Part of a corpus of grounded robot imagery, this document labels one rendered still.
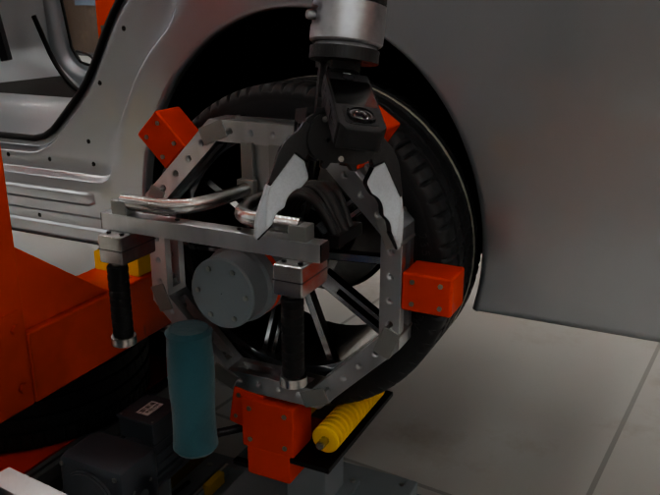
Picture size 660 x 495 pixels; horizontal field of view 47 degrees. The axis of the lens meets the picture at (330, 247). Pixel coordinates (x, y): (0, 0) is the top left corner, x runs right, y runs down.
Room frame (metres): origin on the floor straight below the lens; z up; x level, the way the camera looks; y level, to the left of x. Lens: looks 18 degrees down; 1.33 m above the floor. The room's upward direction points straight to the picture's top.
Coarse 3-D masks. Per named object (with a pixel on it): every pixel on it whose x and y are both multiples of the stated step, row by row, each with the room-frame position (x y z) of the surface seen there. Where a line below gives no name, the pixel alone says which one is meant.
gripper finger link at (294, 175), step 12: (288, 168) 0.73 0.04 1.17; (300, 168) 0.74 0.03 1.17; (276, 180) 0.73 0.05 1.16; (288, 180) 0.73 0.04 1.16; (300, 180) 0.73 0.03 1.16; (264, 192) 0.73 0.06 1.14; (276, 192) 0.73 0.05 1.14; (288, 192) 0.73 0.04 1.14; (264, 204) 0.72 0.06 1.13; (276, 204) 0.73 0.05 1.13; (264, 216) 0.72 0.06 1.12; (264, 228) 0.72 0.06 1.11
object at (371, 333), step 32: (224, 160) 1.53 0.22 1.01; (192, 192) 1.51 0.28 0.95; (224, 224) 1.64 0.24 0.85; (320, 224) 1.40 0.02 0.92; (192, 256) 1.52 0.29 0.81; (352, 256) 1.37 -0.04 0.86; (352, 288) 1.39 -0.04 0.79; (256, 320) 1.55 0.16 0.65; (320, 320) 1.40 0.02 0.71; (256, 352) 1.45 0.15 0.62; (320, 352) 1.46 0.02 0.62; (352, 352) 1.40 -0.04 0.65
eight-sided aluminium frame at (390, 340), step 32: (224, 128) 1.37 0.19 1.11; (256, 128) 1.34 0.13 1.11; (288, 128) 1.31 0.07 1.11; (192, 160) 1.40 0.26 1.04; (160, 192) 1.43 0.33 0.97; (352, 192) 1.26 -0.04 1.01; (384, 224) 1.23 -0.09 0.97; (160, 256) 1.44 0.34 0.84; (384, 256) 1.23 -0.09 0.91; (160, 288) 1.44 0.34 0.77; (384, 288) 1.23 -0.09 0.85; (384, 320) 1.23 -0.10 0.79; (224, 352) 1.44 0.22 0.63; (384, 352) 1.23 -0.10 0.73; (224, 384) 1.38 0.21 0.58; (256, 384) 1.35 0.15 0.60; (320, 384) 1.29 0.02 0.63; (352, 384) 1.26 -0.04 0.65
